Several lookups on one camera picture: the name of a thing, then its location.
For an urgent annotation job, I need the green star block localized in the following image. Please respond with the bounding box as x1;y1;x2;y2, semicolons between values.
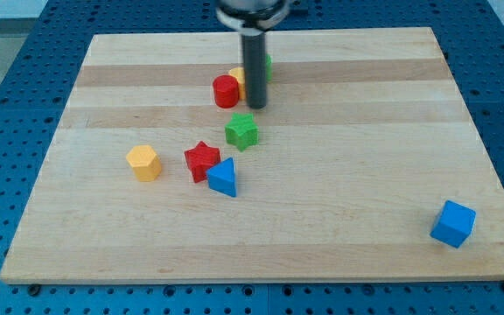
225;113;259;151

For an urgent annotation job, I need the blue triangle block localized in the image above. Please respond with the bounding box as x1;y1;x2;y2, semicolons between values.
206;157;237;198

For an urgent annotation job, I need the red star block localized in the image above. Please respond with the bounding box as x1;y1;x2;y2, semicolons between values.
184;141;221;183

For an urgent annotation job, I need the red cylinder block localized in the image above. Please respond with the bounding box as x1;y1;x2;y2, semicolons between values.
212;74;240;109

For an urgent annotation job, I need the yellow block behind rod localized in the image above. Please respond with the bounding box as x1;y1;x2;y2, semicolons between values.
228;66;246;101

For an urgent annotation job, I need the green block behind rod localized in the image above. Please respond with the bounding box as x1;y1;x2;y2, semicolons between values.
265;53;272;82

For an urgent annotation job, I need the yellow hexagon block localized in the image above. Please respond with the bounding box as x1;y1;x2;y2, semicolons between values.
126;144;162;182

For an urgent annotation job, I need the wooden board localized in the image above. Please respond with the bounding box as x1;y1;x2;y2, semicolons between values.
0;27;504;284

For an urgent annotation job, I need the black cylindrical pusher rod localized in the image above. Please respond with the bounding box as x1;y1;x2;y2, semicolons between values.
241;29;267;109

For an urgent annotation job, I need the blue cube block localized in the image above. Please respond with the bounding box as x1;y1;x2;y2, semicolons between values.
430;200;477;249

